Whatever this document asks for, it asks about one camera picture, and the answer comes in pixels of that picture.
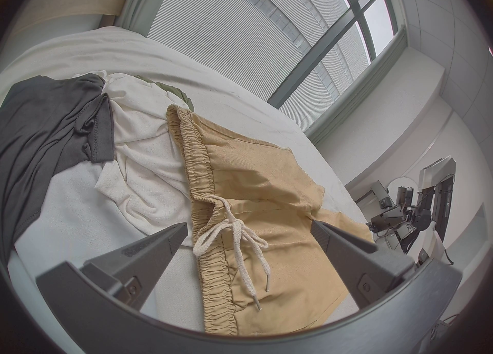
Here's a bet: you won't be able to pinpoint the white garment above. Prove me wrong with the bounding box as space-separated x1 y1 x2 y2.
94 71 193 248

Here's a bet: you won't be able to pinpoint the black garment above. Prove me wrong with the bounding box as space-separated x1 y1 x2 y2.
0 74 116 257

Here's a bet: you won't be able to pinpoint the window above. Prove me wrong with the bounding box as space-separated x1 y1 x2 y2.
143 0 401 130

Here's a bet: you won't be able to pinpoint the olive green garment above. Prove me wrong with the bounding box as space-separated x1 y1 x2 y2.
135 74 195 111

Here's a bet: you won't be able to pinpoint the bed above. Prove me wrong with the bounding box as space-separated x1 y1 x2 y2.
0 0 380 339

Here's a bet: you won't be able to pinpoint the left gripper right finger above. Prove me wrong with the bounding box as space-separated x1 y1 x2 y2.
310 220 415 309

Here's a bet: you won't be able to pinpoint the tan shorts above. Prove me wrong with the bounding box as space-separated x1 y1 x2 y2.
166 105 378 336

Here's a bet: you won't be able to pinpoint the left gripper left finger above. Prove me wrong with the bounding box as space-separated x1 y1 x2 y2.
81 222 188 311

